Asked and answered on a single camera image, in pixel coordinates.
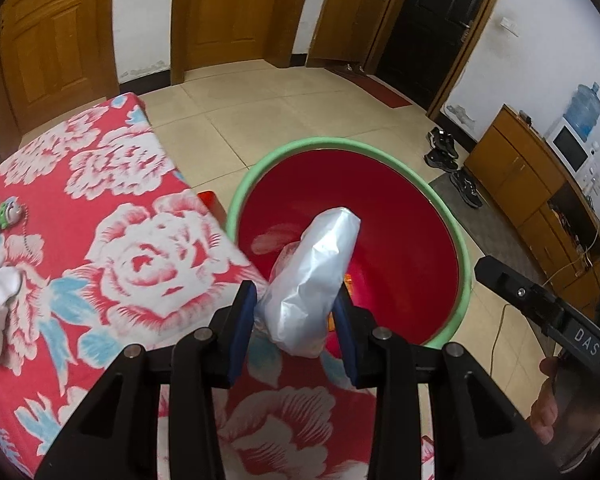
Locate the red floral tablecloth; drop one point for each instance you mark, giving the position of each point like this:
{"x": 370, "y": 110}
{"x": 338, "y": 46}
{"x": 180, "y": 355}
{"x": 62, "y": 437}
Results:
{"x": 130, "y": 260}

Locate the blue water bottle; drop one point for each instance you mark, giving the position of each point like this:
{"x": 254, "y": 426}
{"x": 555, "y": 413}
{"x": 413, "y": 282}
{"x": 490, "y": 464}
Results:
{"x": 585, "y": 110}

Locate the white microwave oven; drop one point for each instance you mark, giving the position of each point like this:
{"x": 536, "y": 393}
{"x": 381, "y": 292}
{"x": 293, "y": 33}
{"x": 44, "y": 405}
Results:
{"x": 570, "y": 147}

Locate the red doormat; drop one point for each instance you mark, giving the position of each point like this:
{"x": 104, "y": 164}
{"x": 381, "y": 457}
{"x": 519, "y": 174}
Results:
{"x": 380, "y": 91}

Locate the grey floor mat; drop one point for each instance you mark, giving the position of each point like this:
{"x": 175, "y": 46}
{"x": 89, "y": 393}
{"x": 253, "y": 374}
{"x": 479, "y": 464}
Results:
{"x": 490, "y": 240}

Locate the brown wooden door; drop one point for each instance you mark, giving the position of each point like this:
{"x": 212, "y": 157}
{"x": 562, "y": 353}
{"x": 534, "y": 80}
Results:
{"x": 50, "y": 45}
{"x": 230, "y": 15}

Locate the red plastic stool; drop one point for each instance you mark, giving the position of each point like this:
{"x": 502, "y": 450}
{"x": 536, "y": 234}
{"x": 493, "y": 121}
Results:
{"x": 212, "y": 202}

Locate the white plastic bag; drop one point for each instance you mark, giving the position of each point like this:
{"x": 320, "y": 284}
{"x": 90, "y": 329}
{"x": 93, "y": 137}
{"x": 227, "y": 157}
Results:
{"x": 310, "y": 280}

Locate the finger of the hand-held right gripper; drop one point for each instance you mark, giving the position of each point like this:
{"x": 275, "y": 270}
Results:
{"x": 510, "y": 282}

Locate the white wall switch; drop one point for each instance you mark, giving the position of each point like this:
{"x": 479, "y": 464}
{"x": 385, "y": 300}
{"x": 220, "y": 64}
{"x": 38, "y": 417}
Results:
{"x": 509, "y": 26}

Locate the wooden cabinet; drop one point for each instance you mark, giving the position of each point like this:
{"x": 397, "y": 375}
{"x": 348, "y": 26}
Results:
{"x": 520, "y": 175}

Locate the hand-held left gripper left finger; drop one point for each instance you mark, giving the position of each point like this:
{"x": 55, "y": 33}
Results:
{"x": 242, "y": 330}

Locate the person's right hand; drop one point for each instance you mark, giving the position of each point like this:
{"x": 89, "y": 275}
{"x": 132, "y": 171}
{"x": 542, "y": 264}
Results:
{"x": 544, "y": 415}

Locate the red basin with green rim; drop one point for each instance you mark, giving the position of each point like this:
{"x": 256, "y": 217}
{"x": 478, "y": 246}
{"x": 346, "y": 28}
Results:
{"x": 380, "y": 220}

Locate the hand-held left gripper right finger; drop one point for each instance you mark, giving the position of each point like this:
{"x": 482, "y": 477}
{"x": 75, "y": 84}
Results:
{"x": 345, "y": 345}

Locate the black door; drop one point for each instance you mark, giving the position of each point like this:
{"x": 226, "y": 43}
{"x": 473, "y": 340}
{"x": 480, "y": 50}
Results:
{"x": 425, "y": 30}

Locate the low wooden wall panel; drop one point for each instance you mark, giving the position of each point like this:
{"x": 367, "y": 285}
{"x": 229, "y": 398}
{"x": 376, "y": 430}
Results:
{"x": 345, "y": 20}

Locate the orange snack wrapper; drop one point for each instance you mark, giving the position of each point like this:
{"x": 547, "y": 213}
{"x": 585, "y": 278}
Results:
{"x": 349, "y": 285}

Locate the black sneaker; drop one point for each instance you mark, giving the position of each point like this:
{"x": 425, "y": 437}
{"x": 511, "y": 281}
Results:
{"x": 442, "y": 141}
{"x": 440, "y": 161}
{"x": 466, "y": 189}

